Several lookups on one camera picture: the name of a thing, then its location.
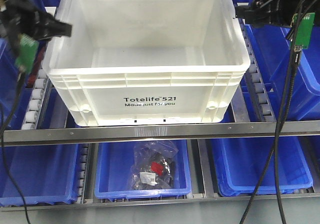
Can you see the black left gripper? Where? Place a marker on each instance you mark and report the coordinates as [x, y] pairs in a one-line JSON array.
[[24, 17]]

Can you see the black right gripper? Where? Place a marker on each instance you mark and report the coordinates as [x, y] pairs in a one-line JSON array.
[[278, 13]]

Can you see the white plastic Totelife crate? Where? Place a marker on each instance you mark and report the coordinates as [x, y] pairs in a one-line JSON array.
[[147, 62]]

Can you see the green circuit board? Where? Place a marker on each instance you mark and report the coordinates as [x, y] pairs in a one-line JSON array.
[[304, 32], [28, 48]]

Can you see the green circuit board right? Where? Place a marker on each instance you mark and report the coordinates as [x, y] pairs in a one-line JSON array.
[[304, 32]]

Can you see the right roller track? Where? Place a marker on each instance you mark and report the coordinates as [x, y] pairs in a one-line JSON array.
[[255, 85]]

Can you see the roller track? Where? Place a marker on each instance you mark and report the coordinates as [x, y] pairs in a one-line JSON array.
[[38, 83], [255, 85]]

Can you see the left roller track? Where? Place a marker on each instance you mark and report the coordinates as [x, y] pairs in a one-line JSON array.
[[38, 83]]

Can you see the blue bin left lower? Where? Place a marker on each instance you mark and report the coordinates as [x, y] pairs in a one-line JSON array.
[[46, 174]]

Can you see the blue bin lower right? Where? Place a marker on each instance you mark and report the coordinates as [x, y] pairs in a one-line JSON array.
[[239, 163]]

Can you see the plastic bag of parts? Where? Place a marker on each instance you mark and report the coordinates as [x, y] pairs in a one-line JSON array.
[[153, 165]]

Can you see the blue bin centre lower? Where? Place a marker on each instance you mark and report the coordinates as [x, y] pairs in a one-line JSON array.
[[113, 166]]

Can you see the lower metal shelf rail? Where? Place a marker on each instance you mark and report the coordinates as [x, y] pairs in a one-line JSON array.
[[156, 202]]

